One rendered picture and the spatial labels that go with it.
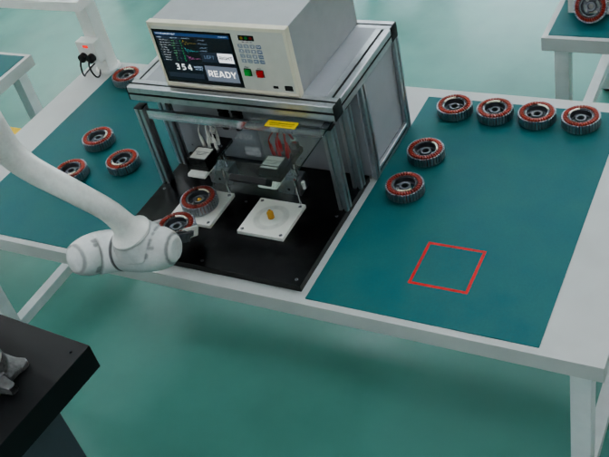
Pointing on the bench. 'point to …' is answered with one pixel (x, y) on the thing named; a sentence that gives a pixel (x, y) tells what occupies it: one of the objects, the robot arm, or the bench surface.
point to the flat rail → (196, 118)
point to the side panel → (384, 108)
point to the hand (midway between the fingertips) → (176, 228)
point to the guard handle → (250, 179)
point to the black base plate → (221, 265)
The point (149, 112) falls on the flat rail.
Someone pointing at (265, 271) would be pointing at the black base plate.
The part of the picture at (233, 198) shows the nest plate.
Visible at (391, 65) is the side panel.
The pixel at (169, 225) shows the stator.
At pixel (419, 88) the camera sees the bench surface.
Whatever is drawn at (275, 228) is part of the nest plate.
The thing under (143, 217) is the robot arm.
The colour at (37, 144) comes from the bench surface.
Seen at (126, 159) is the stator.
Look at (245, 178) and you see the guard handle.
